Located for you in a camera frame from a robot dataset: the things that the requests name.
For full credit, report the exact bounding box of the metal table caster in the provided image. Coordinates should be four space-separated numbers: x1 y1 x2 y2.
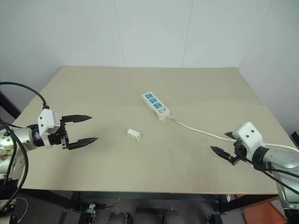
85 203 97 219

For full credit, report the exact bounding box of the dark slanted frame bar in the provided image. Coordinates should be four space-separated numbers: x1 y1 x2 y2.
0 90 22 126

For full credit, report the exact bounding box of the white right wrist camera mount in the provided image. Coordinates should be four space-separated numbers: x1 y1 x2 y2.
233 121 265 160

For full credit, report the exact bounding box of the thin white floor wire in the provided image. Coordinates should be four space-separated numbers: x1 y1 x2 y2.
13 197 29 223

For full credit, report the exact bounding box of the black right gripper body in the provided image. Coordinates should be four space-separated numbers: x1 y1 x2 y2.
229 139 249 167

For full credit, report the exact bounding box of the black table frame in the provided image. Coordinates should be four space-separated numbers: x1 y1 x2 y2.
18 188 279 214

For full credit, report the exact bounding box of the white power cable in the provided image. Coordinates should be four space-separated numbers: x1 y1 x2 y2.
166 115 299 153

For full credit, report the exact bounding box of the white power strip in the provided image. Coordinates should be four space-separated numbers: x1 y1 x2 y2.
141 91 171 122

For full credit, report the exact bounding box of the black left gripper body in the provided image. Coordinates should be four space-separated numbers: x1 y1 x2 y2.
46 119 70 150

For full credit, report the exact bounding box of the white plug adapter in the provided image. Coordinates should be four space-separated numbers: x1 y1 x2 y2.
127 128 142 141

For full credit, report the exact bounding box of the orange red floor mat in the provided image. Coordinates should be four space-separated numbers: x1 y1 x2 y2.
240 200 288 224

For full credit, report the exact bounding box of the black box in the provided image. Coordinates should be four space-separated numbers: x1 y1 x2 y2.
290 130 299 148

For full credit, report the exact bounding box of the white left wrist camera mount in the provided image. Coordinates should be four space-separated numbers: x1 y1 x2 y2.
37 108 62 149

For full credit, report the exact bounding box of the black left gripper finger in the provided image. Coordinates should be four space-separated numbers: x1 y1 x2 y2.
67 137 99 150
61 114 93 125

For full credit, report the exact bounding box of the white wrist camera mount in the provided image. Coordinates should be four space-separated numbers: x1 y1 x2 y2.
37 108 62 149
233 121 265 160

